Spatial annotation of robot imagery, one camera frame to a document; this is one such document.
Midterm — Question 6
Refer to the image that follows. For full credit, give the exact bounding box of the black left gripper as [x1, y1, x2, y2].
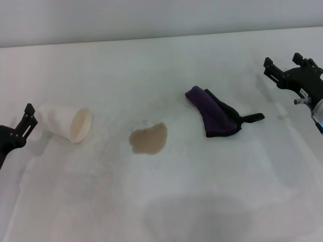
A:
[0, 103, 39, 170]

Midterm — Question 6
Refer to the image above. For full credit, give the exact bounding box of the white paper cup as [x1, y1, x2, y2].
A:
[39, 103, 94, 144]

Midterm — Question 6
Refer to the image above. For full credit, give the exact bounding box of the brown water stain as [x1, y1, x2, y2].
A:
[129, 122, 168, 155]

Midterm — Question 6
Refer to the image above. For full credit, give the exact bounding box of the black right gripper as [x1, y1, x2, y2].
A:
[263, 52, 323, 102]

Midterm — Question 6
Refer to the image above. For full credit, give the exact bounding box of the purple rag with black trim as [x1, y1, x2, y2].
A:
[184, 85, 265, 138]

